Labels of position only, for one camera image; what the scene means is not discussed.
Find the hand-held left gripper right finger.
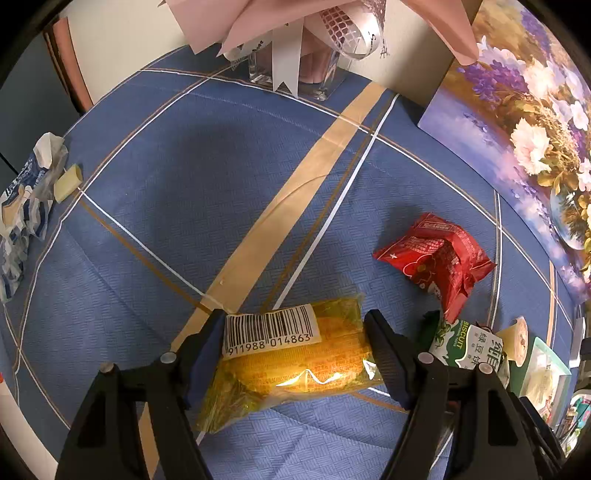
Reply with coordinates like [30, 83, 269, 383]
[364, 309, 543, 480]

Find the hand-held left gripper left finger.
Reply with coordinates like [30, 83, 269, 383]
[55, 308, 227, 480]

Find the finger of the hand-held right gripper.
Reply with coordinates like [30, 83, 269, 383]
[519, 392, 573, 467]

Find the yellow corn packet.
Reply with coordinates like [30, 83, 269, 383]
[196, 298, 386, 435]

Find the white box with green rim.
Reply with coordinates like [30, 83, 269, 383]
[517, 337, 573, 425]

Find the green biscuit packet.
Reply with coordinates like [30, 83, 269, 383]
[418, 310, 511, 388]

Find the jelly cup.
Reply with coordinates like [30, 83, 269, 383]
[494, 316, 529, 365]

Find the red snack packet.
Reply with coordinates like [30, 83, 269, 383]
[373, 212, 497, 326]

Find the blue plaid tablecloth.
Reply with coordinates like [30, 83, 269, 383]
[0, 48, 583, 480]

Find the small cream block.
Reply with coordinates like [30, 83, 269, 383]
[54, 165, 84, 203]

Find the crumpled blue white wrapper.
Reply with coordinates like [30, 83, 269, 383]
[0, 131, 70, 303]

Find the flower painting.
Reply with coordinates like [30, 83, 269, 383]
[418, 0, 591, 305]

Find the clear glass vase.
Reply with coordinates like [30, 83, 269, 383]
[247, 46, 352, 102]

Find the pink flower bouquet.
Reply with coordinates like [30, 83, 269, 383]
[157, 0, 481, 100]

